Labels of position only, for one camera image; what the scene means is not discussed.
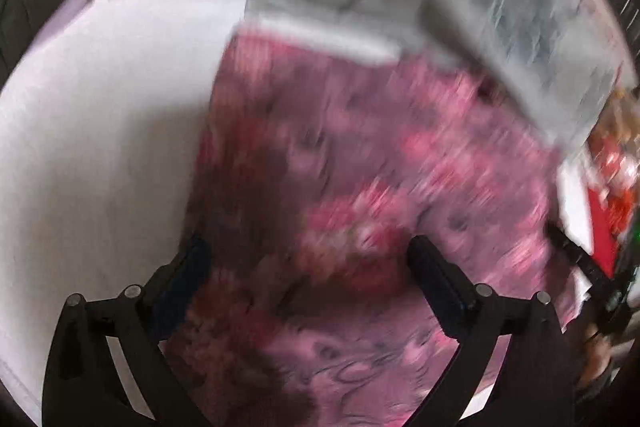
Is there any white quilted bed cover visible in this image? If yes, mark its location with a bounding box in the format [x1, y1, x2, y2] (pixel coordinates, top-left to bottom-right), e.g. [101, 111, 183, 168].
[0, 0, 597, 425]

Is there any doll in red dress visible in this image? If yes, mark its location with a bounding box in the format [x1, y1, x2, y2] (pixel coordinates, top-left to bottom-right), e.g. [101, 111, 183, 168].
[584, 85, 640, 243]

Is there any purple pink floral garment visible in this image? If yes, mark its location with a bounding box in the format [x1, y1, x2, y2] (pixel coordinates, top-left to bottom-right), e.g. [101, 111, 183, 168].
[166, 32, 578, 426]

